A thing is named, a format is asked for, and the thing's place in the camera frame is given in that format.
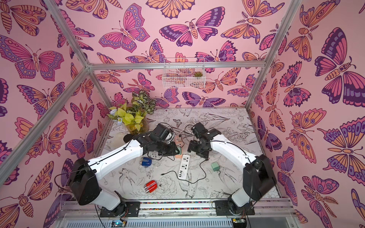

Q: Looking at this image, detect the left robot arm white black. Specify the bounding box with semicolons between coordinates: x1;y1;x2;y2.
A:
68;124;179;217

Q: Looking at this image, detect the orange power strip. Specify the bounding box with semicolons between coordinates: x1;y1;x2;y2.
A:
175;135;184;159

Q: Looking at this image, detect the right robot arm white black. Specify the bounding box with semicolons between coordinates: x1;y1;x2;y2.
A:
187;123;277;215

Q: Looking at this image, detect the black USB cable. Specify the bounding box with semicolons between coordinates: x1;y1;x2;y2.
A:
161;159;207;184

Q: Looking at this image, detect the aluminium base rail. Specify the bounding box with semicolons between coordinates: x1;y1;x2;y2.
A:
54;198;301;228

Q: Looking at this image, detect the aluminium cage frame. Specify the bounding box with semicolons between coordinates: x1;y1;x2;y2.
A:
1;1;302;183

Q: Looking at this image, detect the amber glass vase with plants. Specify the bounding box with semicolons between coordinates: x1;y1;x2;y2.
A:
107;91;156;135

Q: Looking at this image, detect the green charger adapter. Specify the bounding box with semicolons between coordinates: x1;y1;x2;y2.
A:
211;162;220;172
177;146;182;155

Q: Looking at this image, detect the white power strip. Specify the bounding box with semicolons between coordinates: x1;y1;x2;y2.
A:
177;154;190;180

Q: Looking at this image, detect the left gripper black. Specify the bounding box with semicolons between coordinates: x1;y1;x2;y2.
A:
156;142;182;157

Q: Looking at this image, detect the white wire wall basket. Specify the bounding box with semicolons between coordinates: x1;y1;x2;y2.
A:
161;57;206;89

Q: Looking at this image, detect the small green succulent plant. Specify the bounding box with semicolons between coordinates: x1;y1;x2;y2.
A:
194;71;203;78

